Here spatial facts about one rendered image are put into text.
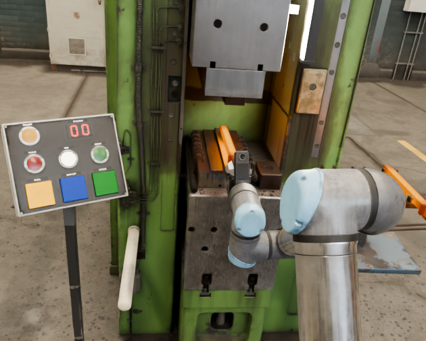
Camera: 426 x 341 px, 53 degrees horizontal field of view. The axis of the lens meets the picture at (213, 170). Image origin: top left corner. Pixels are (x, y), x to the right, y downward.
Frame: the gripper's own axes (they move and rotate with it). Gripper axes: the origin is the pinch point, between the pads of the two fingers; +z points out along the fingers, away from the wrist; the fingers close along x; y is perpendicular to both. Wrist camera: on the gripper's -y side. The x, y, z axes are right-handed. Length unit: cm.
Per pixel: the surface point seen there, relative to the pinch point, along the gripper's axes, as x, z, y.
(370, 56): 336, 615, 76
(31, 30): -244, 587, 67
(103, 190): -44.4, -15.2, 5.0
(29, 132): -66, -13, -13
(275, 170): 17.2, 6.2, 6.5
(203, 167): -10.5, 6.8, 6.5
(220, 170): -4.7, 2.8, 5.6
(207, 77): -11.9, 3.3, -28.9
